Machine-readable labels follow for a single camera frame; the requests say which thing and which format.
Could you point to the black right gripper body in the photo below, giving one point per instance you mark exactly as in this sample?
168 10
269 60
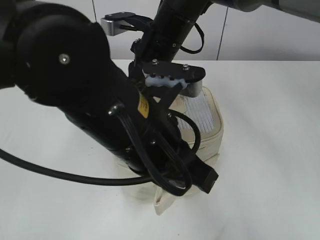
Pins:
145 51

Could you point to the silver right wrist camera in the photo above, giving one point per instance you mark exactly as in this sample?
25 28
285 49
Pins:
117 23

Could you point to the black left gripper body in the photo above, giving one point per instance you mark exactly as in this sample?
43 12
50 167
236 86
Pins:
166 164

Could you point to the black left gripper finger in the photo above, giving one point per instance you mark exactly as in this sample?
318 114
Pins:
203 175

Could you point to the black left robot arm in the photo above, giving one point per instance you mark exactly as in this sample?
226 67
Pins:
113 79

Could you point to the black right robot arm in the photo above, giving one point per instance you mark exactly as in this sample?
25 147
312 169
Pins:
164 35

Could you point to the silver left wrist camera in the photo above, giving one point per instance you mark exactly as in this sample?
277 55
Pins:
168 74

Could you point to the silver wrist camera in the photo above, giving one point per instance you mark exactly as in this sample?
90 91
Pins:
168 74
117 23

